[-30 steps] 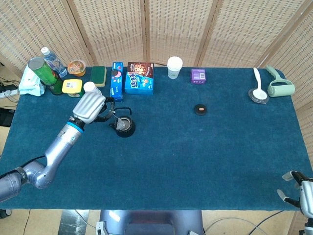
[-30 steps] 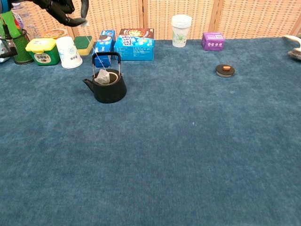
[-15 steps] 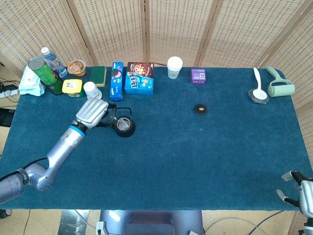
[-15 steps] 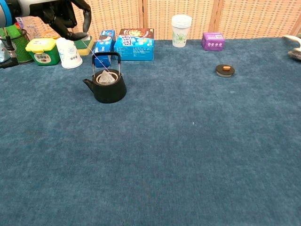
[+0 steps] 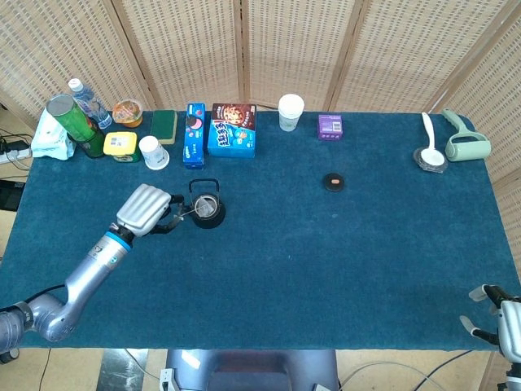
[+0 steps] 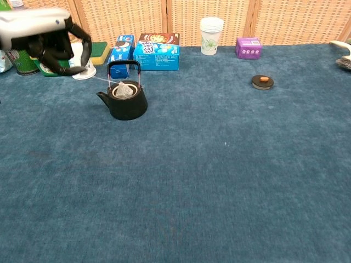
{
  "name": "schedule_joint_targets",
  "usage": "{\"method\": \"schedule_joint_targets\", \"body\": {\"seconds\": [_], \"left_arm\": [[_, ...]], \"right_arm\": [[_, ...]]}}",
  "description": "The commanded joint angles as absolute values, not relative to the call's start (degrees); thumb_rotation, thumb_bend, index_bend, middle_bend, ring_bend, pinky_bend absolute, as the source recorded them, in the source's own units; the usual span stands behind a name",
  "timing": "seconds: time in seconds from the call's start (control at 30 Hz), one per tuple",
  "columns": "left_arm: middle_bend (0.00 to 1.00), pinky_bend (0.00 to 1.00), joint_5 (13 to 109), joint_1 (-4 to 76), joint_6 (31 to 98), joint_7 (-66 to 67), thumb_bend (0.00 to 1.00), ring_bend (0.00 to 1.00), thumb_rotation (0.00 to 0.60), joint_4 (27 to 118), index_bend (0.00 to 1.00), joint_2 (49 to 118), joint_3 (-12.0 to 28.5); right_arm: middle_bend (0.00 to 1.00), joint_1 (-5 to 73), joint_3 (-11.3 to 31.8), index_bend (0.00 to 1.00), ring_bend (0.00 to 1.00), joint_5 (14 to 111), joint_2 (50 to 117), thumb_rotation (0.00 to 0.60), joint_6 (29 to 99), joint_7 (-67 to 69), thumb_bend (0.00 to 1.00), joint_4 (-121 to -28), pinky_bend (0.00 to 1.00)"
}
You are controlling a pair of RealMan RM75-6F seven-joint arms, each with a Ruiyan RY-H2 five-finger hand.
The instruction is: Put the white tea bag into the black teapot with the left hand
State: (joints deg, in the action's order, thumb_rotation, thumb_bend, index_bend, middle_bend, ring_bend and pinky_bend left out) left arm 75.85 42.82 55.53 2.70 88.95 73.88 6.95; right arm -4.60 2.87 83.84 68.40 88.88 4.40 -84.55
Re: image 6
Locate large light blue snack box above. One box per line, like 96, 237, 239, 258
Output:
133, 40, 180, 71

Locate blue Oreo cookie box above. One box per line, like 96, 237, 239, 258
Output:
107, 35, 137, 79

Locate green yellow sponge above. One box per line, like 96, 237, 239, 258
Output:
89, 41, 110, 66

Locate white handled brush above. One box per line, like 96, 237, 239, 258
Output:
329, 40, 351, 71

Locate black mesh pen holder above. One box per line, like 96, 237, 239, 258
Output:
5, 48, 40, 76

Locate stacked white paper cups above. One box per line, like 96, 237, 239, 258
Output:
200, 17, 224, 56

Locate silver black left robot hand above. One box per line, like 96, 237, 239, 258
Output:
0, 7, 93, 76

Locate pyramid tea bag with string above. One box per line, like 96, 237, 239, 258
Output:
87, 75, 134, 99

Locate wicker folding screen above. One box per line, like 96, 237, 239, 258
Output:
8, 0, 351, 48

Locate green tub with yellow lid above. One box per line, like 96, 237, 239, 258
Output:
29, 56, 71, 77

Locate purple box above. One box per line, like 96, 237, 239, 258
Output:
235, 37, 263, 60

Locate black cast iron teapot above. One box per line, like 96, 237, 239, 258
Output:
96, 60, 149, 121

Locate blue table cloth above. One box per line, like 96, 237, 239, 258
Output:
0, 43, 351, 263

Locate upside-down white paper cup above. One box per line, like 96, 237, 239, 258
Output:
70, 42, 97, 81

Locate brown red snack box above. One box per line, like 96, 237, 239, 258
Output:
138, 32, 180, 47

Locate black teapot lid orange knob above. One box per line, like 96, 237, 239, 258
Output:
251, 75, 274, 91

